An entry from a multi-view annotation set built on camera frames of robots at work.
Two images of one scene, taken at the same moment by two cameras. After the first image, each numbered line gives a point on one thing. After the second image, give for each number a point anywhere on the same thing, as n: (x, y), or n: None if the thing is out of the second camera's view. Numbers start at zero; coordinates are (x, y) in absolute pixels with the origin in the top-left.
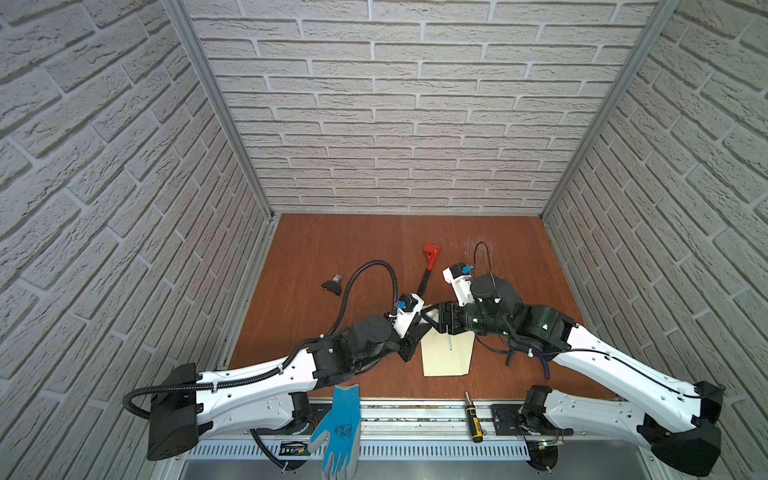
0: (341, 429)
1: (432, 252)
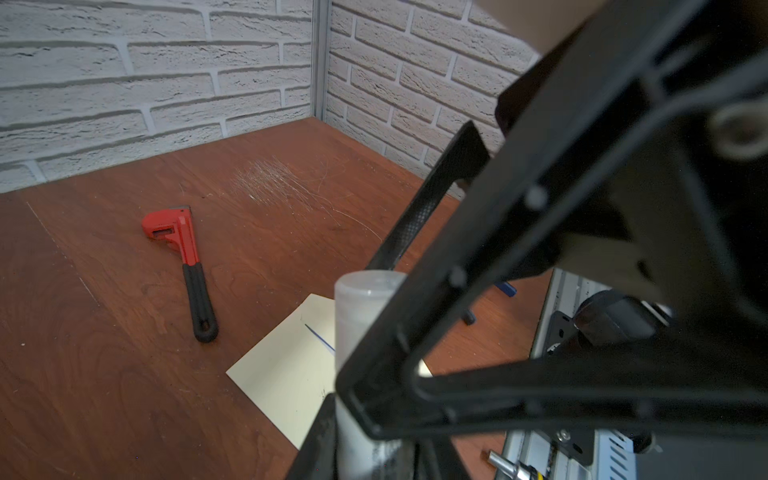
0: None
1: (176, 225)
